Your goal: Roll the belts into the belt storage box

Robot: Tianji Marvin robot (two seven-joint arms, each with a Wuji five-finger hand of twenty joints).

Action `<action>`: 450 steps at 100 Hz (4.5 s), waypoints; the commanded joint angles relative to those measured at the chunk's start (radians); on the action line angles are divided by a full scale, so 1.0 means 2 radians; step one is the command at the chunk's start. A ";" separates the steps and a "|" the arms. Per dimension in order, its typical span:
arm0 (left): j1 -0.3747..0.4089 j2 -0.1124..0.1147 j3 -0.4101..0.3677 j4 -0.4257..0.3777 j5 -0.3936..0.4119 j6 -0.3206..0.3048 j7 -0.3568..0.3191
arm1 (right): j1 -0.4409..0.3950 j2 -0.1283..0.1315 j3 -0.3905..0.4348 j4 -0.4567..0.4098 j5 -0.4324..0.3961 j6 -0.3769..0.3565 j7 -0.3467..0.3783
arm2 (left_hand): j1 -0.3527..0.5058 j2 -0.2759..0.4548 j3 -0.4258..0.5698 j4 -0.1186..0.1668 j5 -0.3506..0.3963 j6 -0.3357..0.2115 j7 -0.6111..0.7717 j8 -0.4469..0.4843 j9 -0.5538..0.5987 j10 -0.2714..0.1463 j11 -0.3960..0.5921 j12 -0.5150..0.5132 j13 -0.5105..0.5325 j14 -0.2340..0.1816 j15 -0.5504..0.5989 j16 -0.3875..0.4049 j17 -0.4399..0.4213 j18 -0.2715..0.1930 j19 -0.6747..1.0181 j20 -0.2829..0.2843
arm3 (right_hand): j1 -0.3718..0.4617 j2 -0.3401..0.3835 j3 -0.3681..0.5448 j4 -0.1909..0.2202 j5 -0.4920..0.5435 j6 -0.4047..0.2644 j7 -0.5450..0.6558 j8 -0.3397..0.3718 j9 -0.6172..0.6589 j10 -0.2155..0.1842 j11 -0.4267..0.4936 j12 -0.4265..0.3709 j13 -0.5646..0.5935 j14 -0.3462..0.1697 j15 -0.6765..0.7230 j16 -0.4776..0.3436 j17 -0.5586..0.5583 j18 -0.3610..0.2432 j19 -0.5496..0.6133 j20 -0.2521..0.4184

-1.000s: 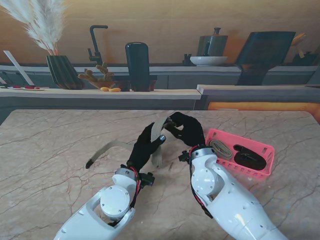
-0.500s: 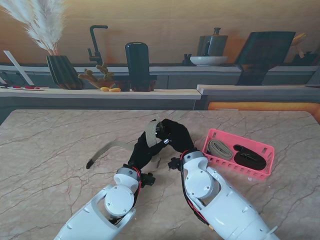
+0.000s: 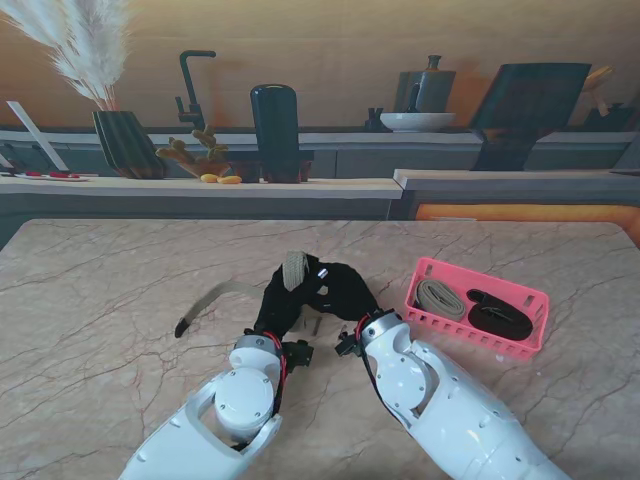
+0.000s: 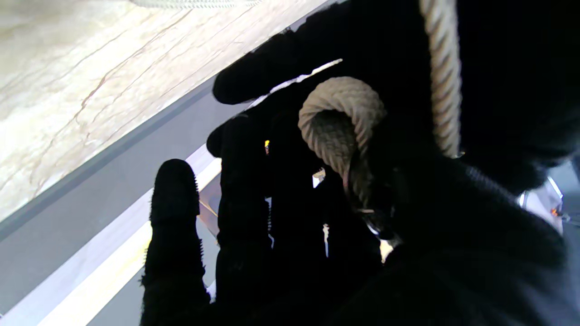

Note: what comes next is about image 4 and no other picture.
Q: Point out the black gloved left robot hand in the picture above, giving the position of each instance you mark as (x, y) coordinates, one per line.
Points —
(385, 45)

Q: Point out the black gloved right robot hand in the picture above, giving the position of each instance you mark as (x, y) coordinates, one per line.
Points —
(453, 262)

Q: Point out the beige woven belt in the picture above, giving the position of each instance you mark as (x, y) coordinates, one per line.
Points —
(344, 122)

